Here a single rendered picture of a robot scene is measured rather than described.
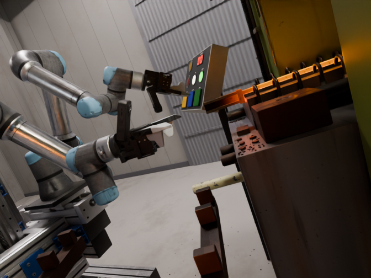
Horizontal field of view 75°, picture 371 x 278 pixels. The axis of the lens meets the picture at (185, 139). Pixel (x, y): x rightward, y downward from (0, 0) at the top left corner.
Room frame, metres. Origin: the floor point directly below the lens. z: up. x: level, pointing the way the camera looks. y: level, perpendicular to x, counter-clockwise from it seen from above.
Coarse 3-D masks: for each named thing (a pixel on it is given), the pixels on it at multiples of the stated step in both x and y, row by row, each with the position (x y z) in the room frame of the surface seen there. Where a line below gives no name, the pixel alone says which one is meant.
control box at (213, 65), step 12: (216, 48) 1.05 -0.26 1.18; (228, 48) 1.06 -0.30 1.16; (192, 60) 1.29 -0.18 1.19; (204, 60) 1.10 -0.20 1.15; (216, 60) 1.04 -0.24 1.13; (192, 72) 1.25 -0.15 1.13; (204, 72) 1.06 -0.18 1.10; (216, 72) 1.04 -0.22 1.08; (192, 84) 1.20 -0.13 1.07; (204, 84) 1.03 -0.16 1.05; (216, 84) 1.03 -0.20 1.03; (204, 96) 1.02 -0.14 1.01; (216, 96) 1.03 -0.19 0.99; (192, 108) 1.14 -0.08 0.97; (204, 108) 1.01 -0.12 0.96
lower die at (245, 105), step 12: (312, 72) 0.56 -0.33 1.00; (324, 72) 0.52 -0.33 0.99; (336, 72) 0.51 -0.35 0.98; (288, 84) 0.54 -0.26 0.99; (312, 84) 0.52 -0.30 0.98; (252, 96) 0.57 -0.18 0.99; (264, 96) 0.54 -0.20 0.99; (276, 96) 0.54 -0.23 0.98; (336, 96) 0.51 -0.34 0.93; (348, 96) 0.51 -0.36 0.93; (252, 120) 0.57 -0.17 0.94
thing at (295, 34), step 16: (272, 0) 0.77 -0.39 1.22; (288, 0) 0.76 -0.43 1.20; (304, 0) 0.75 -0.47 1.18; (320, 0) 0.74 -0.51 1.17; (256, 16) 0.86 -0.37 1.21; (272, 16) 0.77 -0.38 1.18; (288, 16) 0.76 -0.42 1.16; (304, 16) 0.75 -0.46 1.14; (320, 16) 0.74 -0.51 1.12; (272, 32) 0.77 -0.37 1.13; (288, 32) 0.76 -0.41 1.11; (304, 32) 0.75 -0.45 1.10; (320, 32) 0.74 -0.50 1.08; (336, 32) 0.74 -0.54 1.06; (272, 48) 0.78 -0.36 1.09; (288, 48) 0.76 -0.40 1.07; (304, 48) 0.75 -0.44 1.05; (320, 48) 0.75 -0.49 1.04; (336, 48) 0.74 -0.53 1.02; (272, 64) 0.83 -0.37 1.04; (288, 64) 0.77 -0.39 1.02
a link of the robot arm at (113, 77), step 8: (104, 72) 0.98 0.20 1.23; (112, 72) 0.98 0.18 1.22; (120, 72) 0.99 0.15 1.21; (128, 72) 1.00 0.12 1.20; (104, 80) 0.98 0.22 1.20; (112, 80) 0.98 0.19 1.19; (120, 80) 0.99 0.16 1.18; (128, 80) 0.99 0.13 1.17; (112, 88) 1.00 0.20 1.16; (120, 88) 1.00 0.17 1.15; (128, 88) 1.02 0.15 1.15
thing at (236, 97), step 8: (328, 64) 0.57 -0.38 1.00; (304, 72) 0.58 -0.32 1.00; (280, 80) 0.59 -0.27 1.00; (248, 88) 0.62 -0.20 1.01; (224, 96) 0.62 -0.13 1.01; (232, 96) 0.62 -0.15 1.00; (240, 96) 0.60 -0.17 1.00; (208, 104) 0.64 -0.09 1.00; (216, 104) 0.63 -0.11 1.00; (224, 104) 0.63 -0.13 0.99; (232, 104) 0.62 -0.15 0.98; (208, 112) 0.63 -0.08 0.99
